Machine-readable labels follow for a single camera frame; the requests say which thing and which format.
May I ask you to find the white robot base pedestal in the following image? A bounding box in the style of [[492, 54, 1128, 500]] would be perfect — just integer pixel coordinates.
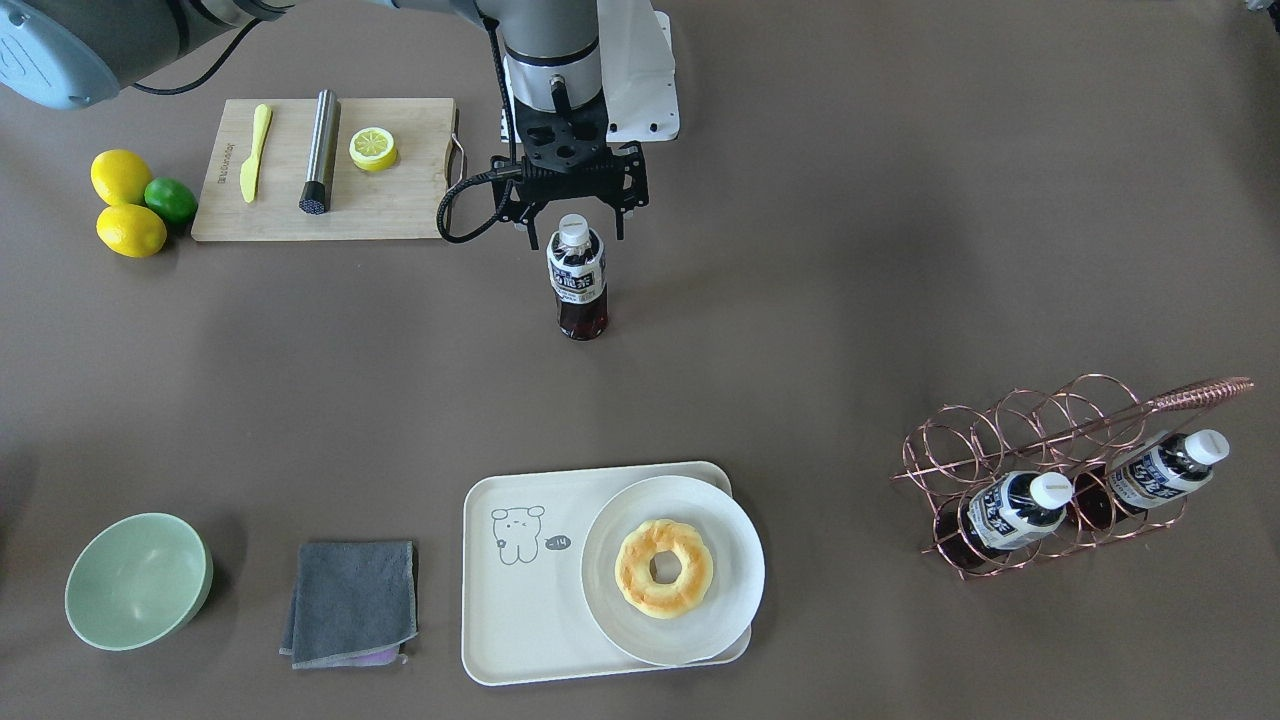
[[596, 1, 681, 143]]

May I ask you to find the bamboo cutting board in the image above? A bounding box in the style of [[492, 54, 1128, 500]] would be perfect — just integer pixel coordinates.
[[191, 97, 468, 243]]

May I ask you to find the yellow lemon near board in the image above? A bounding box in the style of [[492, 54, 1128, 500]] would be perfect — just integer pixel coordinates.
[[96, 204, 168, 258]]

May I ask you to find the tea bottle far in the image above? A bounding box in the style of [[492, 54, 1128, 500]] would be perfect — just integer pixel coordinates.
[[934, 471, 1074, 570]]

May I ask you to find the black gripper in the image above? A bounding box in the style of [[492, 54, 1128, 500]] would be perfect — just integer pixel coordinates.
[[500, 95, 649, 251]]

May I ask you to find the copper wire bottle rack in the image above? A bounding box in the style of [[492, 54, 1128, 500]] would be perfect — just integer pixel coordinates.
[[899, 373, 1254, 579]]

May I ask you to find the steel muddler with black tip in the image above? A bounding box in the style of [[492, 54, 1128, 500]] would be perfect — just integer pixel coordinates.
[[298, 88, 340, 215]]

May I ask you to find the tea bottle middle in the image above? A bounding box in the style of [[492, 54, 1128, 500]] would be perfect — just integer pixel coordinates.
[[1075, 429, 1231, 530]]

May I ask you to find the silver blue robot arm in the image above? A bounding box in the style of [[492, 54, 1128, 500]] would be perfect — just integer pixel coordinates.
[[3, 1, 650, 249]]

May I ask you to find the yellow plastic knife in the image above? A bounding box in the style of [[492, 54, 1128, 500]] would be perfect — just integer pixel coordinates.
[[239, 102, 273, 204]]

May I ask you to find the grey folded cloth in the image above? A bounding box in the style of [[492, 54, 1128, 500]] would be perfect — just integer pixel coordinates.
[[279, 539, 419, 670]]

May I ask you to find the white round plate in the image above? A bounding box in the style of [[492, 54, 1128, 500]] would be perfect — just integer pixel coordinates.
[[581, 475, 765, 666]]

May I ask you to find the green lime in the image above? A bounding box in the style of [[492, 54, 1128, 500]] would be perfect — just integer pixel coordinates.
[[143, 177, 198, 225]]

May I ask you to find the tea bottle white cap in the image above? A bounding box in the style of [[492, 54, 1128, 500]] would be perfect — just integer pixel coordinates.
[[547, 214, 609, 342]]

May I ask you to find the yellow lemon far one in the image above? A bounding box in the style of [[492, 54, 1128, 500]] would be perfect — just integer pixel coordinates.
[[90, 149, 154, 206]]

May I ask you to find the cream serving tray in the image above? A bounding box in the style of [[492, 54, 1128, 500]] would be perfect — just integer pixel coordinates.
[[461, 460, 751, 685]]

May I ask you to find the glazed donut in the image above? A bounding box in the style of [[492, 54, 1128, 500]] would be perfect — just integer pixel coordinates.
[[614, 518, 716, 620]]

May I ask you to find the mint green bowl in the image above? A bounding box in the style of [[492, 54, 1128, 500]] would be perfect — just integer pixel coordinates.
[[64, 512, 214, 651]]

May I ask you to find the half lemon slice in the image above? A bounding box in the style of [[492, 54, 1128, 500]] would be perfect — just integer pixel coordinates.
[[348, 126, 399, 173]]

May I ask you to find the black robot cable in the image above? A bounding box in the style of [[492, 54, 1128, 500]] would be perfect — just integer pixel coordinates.
[[436, 15, 526, 243]]

